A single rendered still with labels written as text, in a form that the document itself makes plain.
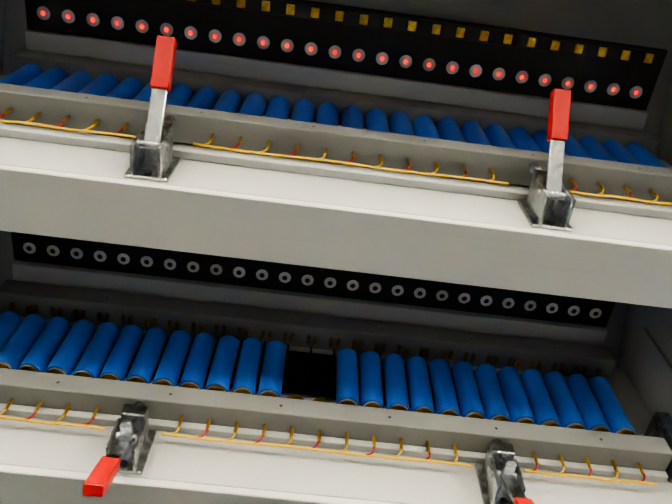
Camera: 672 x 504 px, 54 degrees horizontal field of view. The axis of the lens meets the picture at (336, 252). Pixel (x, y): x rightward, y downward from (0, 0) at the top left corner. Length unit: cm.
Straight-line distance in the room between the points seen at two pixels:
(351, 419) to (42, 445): 22
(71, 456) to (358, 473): 20
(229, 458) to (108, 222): 19
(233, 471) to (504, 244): 24
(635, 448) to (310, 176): 32
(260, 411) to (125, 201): 18
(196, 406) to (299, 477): 9
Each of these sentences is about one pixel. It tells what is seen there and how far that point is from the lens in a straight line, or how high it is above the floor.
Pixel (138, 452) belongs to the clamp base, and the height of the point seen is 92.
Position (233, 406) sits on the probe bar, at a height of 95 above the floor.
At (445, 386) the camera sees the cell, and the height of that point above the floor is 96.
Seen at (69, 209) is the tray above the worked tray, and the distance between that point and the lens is 46.
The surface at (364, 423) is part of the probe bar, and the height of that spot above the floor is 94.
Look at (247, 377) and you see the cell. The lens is 54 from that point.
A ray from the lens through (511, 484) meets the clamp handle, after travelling 50.
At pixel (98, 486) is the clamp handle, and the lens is 43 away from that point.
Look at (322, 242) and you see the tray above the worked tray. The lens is 44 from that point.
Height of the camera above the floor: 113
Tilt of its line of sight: 8 degrees down
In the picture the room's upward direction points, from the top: 7 degrees clockwise
